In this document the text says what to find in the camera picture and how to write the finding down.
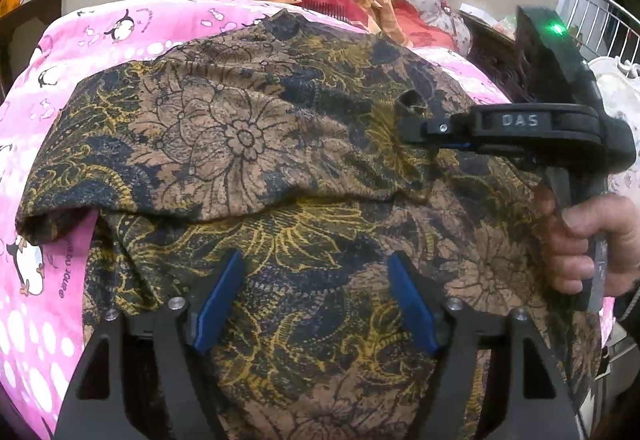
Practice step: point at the white ornate furniture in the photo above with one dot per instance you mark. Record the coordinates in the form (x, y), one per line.
(620, 85)

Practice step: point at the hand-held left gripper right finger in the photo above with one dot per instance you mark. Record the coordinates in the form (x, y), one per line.
(410, 305)

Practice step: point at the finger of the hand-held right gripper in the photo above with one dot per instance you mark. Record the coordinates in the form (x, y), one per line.
(440, 128)

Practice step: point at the pink penguin blanket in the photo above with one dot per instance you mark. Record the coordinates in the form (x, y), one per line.
(100, 50)

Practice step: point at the yellow box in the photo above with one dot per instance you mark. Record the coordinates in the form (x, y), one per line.
(11, 4)

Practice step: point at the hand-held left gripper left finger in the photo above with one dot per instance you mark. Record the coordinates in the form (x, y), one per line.
(220, 305)

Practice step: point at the metal railing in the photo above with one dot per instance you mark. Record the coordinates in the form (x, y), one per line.
(595, 5)

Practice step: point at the brown floral cloth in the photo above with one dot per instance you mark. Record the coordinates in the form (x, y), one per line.
(250, 145)

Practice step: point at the dark wooden table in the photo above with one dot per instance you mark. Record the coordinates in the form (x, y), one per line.
(35, 30)

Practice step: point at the person's right hand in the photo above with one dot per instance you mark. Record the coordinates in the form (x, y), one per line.
(575, 250)

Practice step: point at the dark wooden headboard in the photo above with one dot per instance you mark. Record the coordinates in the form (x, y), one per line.
(500, 65)

